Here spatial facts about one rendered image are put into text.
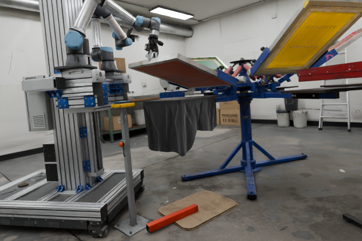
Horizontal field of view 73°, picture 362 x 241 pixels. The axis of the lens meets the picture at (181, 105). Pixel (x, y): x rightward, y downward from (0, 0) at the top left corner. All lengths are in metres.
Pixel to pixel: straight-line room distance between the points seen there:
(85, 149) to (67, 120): 0.30
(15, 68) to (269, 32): 5.50
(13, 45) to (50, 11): 3.15
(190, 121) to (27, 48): 4.20
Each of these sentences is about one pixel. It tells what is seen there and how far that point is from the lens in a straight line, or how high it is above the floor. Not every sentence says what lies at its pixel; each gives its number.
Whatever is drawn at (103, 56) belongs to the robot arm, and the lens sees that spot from 2.43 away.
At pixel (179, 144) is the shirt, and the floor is 0.61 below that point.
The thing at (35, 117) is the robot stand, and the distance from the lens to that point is 2.40.
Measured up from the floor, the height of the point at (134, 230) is 0.01.
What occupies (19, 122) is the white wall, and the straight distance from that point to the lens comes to 5.40.
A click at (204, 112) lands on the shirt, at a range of 2.02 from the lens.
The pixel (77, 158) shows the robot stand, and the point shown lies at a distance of 2.30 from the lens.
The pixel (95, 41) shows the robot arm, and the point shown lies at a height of 1.56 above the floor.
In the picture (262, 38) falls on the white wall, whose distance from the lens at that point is 6.60.
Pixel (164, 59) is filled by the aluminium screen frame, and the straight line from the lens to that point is 1.79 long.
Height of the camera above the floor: 1.02
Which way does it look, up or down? 4 degrees down
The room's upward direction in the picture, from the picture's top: 4 degrees counter-clockwise
